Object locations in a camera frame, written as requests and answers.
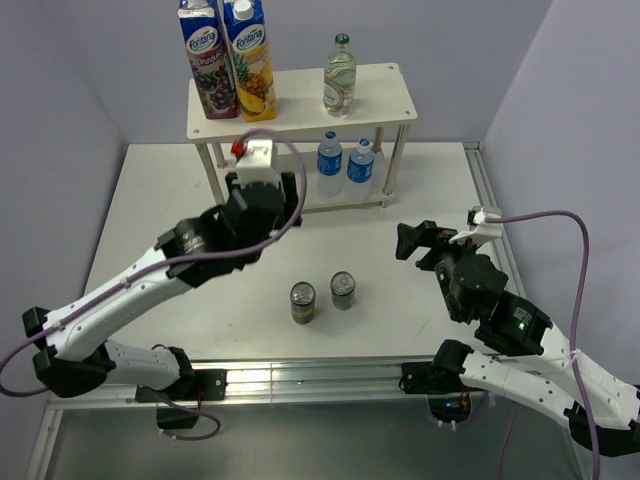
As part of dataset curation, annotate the grape juice carton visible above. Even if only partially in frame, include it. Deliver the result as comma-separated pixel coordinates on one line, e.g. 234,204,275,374
177,0,240,120

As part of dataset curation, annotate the dark can right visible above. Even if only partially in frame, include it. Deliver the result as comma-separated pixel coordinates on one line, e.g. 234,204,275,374
330,271,356,310

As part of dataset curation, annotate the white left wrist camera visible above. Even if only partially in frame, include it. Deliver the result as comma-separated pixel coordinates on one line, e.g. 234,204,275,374
231,139,281,188

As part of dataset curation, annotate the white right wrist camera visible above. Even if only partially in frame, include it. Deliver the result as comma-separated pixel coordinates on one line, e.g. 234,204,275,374
448,206,504,246

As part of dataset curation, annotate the beige two-tier shelf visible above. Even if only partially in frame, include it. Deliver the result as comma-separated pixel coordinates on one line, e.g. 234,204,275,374
187,63,417,213

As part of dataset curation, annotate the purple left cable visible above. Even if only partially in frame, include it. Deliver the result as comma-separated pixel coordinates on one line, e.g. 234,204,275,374
0,128,307,441

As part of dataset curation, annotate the dark can left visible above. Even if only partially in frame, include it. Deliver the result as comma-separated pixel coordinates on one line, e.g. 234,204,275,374
289,281,316,325

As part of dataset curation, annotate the Pocari Sweat bottle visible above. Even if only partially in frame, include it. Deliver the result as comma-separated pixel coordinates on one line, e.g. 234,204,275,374
345,139,375,203
316,131,343,198

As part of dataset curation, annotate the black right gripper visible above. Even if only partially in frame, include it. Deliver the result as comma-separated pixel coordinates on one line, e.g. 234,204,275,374
393,218,481,319

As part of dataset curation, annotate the pineapple juice carton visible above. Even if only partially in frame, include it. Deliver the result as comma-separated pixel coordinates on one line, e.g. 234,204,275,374
223,0,277,122

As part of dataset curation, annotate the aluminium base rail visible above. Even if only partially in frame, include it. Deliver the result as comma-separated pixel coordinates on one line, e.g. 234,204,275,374
47,352,574,411

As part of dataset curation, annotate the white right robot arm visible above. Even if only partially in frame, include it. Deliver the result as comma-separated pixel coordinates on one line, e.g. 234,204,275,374
395,220,639,457

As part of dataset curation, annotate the Chang soda bottle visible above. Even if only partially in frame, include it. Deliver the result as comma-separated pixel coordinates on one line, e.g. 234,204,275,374
323,33,357,117

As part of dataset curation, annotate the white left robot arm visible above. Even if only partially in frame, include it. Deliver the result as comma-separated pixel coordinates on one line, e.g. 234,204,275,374
23,172,307,400

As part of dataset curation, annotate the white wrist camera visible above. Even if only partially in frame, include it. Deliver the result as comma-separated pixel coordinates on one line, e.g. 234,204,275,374
448,206,504,246
231,139,281,188

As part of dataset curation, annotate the dark can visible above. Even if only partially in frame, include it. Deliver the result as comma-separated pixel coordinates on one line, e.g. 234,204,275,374
330,271,356,310
289,281,316,325

